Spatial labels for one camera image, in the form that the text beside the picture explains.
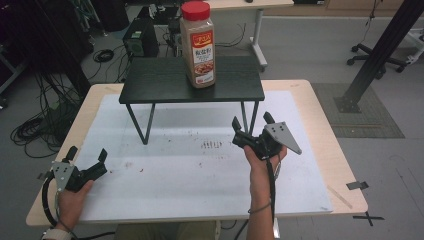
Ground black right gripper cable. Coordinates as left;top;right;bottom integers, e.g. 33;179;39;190
264;157;278;225

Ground black metal frame post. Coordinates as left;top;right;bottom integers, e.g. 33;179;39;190
333;0;424;114

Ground red-lidded spice jar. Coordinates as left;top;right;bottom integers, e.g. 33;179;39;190
179;0;217;90

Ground coiled black cable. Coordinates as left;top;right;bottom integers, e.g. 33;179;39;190
92;48;115;64

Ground person's left hand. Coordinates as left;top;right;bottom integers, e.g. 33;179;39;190
54;179;95;232

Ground black tape strip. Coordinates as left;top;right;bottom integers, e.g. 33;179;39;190
345;180;370;191

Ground dark curtain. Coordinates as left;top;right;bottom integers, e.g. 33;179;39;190
0;0;93;98

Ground small black shelf stand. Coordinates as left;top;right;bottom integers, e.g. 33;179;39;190
118;55;266;146

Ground thin dark wrist band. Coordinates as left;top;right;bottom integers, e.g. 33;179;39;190
247;201;272;215

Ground person's right hand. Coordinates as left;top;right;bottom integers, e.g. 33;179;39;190
243;144;289;188

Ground black floor cable bundle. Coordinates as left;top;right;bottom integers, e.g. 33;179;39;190
9;72;85;160

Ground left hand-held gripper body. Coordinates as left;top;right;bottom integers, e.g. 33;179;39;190
50;160;109;193

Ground white table mat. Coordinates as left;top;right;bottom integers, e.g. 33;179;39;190
76;90;335;224

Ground black office chair base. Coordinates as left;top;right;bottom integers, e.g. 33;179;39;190
346;42;418;80

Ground light wooden desk white legs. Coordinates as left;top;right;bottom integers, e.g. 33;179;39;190
203;0;295;73

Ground person's legs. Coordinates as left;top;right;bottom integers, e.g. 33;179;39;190
114;220;222;240

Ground grey floor mat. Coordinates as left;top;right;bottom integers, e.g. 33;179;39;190
311;82;406;140

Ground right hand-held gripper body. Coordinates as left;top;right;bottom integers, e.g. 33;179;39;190
231;121;303;162

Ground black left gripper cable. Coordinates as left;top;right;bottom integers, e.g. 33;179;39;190
41;174;65;228

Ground black hanging cable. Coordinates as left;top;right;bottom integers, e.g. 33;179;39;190
362;0;382;45

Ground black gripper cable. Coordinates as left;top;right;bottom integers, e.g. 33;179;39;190
41;174;65;228
264;157;278;225

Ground black computer box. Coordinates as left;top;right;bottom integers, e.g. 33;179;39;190
122;16;161;59

